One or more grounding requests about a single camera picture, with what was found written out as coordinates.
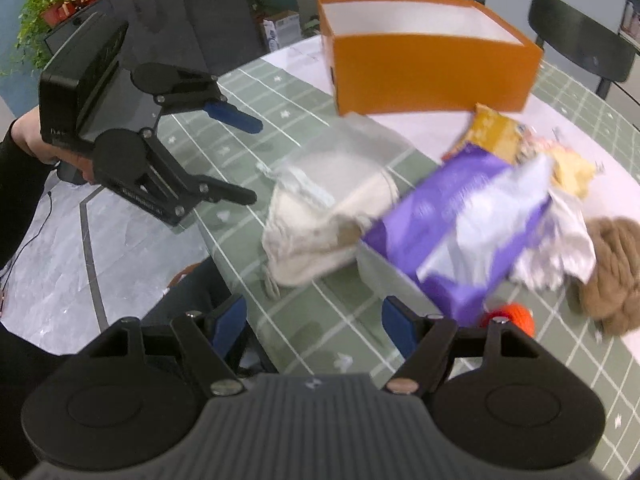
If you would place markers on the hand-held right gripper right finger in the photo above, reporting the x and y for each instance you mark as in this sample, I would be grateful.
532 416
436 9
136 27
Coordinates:
400 327

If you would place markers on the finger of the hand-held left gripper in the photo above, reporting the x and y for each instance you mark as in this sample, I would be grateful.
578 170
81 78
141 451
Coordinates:
235 116
230 191

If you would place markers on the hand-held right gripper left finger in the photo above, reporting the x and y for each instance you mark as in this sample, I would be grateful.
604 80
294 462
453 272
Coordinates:
229 327

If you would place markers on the white items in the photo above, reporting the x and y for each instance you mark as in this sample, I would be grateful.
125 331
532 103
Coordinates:
310 230

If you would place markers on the clear plastic bag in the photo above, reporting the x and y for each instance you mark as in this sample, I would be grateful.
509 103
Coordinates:
370 140

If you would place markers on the purple tissue pack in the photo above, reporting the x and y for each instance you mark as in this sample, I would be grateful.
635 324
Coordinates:
450 195

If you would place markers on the white tissue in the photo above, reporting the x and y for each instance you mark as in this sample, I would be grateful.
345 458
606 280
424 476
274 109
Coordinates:
550 245

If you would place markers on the orange cardboard box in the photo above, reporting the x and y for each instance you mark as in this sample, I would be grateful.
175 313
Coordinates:
425 75

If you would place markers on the yellow snack packet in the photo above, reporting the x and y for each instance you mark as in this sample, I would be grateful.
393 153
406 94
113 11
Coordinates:
495 132

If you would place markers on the brown knitted item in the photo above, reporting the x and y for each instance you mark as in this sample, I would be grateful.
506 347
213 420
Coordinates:
615 270

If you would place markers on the person's left forearm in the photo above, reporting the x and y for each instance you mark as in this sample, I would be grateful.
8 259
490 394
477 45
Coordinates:
15 200

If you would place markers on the person's left hand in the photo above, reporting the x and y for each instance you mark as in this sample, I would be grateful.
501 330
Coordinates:
27 132

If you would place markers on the green checked tablecloth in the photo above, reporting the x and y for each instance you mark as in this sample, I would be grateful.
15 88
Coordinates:
300 110

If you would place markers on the white printed carton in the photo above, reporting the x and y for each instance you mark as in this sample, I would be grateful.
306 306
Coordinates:
280 30

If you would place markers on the dark grey cabinet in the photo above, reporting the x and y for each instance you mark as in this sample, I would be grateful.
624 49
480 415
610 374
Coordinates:
200 20

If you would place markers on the green potted plant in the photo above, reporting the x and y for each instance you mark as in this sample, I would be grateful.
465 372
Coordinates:
35 15

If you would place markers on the orange-red ball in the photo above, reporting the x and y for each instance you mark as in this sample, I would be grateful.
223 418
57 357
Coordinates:
515 315

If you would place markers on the pink knitted item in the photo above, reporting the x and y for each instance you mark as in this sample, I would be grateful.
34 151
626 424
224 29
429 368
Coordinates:
542 144

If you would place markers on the yellow cloth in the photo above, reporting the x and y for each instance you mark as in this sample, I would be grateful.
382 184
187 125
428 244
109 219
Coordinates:
575 170

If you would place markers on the black chair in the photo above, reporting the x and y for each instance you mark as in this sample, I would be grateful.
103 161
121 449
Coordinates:
575 35

